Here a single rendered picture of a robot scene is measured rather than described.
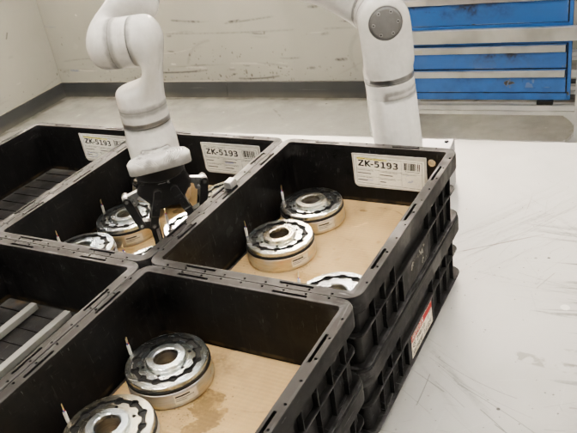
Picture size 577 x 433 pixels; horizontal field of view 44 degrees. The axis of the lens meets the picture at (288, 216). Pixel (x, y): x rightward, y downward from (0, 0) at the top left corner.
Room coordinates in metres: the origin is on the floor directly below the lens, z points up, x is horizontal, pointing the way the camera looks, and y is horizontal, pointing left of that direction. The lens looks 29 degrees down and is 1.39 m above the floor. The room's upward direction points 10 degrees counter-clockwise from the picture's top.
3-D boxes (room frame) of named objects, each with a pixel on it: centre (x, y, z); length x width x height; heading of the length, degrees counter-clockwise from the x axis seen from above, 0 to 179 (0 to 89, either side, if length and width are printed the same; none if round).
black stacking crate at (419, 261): (0.88, -0.04, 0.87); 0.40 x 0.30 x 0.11; 148
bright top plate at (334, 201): (1.01, -0.04, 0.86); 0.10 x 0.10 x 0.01
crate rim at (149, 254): (1.04, 0.21, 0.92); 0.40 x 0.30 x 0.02; 148
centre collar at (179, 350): (0.67, 0.17, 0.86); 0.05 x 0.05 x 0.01
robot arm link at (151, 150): (0.98, 0.18, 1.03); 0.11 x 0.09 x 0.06; 12
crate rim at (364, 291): (0.88, -0.04, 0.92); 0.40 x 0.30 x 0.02; 148
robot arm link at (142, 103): (0.99, 0.17, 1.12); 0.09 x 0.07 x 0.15; 79
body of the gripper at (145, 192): (1.00, 0.18, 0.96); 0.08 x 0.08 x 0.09
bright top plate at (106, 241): (0.99, 0.33, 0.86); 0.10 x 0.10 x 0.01
